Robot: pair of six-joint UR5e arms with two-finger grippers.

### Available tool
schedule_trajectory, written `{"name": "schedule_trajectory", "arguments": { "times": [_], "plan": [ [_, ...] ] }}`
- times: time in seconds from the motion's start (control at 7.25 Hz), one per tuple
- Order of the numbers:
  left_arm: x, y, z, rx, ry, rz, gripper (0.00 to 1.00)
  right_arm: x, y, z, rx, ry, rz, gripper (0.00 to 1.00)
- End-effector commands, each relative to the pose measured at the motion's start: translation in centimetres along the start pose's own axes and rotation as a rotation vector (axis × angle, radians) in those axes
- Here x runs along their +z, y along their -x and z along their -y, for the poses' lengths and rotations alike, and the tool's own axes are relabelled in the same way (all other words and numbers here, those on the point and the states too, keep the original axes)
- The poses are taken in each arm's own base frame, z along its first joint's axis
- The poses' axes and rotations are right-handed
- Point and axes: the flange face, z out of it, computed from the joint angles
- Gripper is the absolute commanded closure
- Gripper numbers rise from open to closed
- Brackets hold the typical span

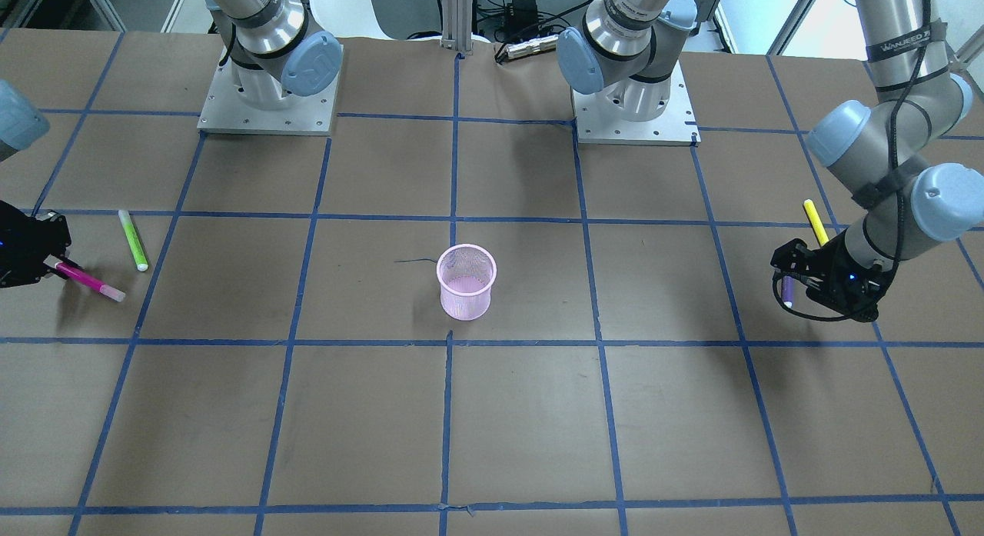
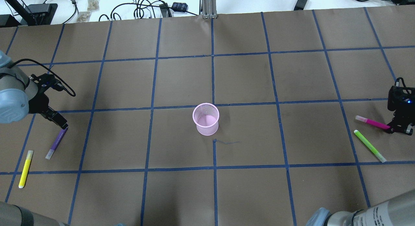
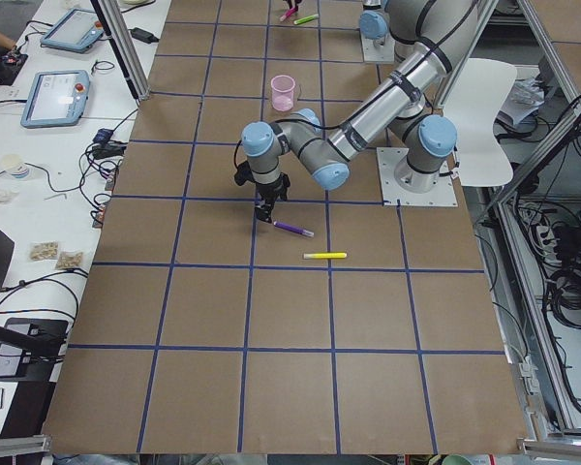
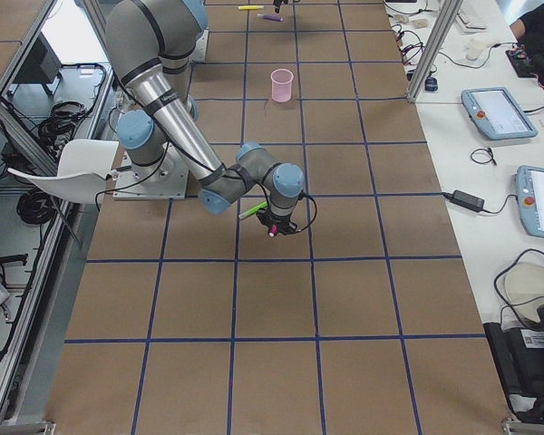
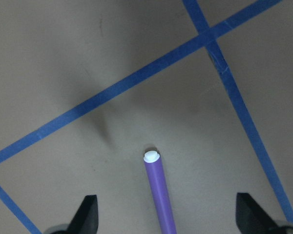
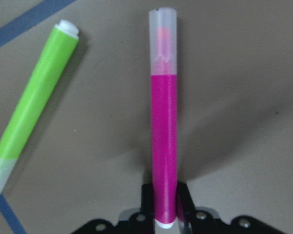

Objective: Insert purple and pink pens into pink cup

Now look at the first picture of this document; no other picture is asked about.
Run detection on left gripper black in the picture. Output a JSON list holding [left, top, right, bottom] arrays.
[[772, 241, 893, 323]]

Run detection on aluminium frame post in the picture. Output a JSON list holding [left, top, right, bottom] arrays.
[[438, 0, 474, 56]]

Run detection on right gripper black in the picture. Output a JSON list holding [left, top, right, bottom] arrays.
[[1, 201, 71, 288]]

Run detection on purple pen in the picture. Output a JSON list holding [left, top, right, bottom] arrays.
[[780, 276, 796, 308]]

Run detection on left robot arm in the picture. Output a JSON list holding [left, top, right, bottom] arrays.
[[557, 0, 982, 323]]

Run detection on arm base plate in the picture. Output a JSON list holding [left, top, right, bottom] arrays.
[[197, 58, 341, 137], [570, 61, 702, 146]]

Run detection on white chair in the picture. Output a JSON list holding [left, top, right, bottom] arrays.
[[309, 0, 440, 41]]

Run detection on green pen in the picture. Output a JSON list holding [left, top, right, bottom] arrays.
[[117, 209, 150, 272]]

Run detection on yellow pen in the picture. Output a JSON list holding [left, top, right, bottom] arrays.
[[802, 199, 829, 248]]

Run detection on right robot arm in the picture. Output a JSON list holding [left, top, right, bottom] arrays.
[[1, 0, 344, 301]]

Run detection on pink pen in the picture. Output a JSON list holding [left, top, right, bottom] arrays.
[[54, 261, 126, 302]]

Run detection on pink mesh cup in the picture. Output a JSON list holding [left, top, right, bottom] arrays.
[[436, 244, 498, 321]]

